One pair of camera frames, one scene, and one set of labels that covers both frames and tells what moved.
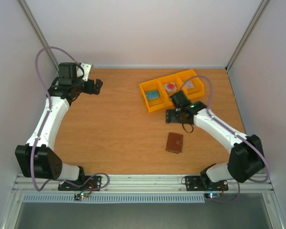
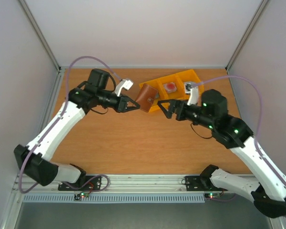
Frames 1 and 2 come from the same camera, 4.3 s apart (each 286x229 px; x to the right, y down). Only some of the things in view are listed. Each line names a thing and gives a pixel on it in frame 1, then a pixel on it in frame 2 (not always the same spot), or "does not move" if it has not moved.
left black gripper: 90,89 -> 122,105
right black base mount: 202,183 does not move
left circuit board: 78,196 does not move
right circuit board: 210,195 does not move
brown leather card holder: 174,143 -> 146,97
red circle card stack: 170,87 does not move
